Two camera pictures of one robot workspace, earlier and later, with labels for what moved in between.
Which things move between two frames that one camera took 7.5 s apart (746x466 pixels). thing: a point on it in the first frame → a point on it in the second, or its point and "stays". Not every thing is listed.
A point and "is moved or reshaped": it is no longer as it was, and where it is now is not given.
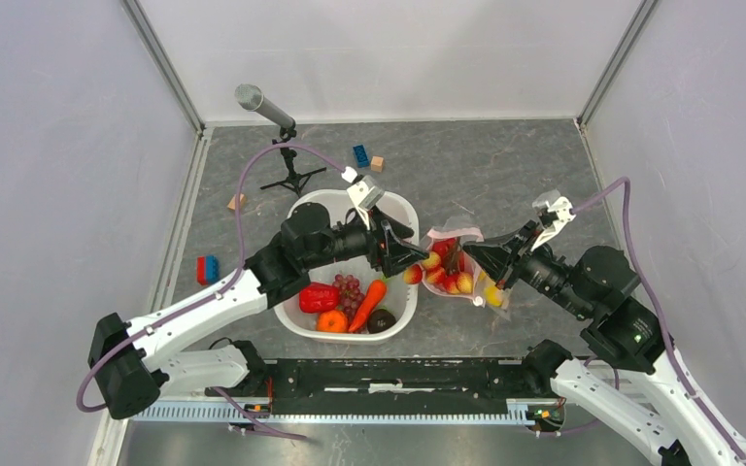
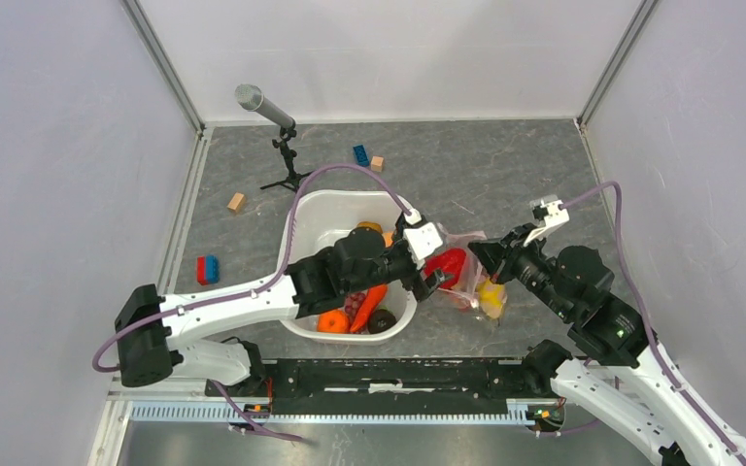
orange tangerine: (332, 321) stays
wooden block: (232, 201) stays
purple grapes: (350, 295) stays
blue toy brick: (361, 155) stays
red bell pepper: (319, 297) is moved or reshaped
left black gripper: (395, 253) → (415, 282)
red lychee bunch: (445, 267) → (460, 300)
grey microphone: (252, 97) stays
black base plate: (391, 388) stays
